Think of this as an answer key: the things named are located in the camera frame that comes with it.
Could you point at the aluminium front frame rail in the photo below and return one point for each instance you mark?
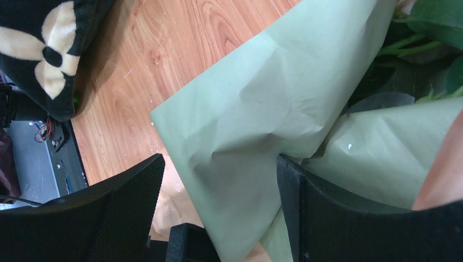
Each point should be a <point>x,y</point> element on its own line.
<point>32,160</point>

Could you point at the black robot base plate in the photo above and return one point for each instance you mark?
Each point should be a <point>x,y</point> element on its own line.
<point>65,158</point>

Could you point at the black floral plush blanket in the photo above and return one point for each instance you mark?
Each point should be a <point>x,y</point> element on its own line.
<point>41,46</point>

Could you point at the pink fake flower bouquet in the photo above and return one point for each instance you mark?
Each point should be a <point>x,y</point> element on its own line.
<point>420,60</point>

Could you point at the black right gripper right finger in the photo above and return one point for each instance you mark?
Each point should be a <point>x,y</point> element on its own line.
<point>328,223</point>

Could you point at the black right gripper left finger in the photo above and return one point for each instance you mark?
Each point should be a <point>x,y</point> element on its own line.
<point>108,221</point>

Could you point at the green and peach wrapping paper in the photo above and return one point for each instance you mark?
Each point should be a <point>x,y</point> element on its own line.
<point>283,91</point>

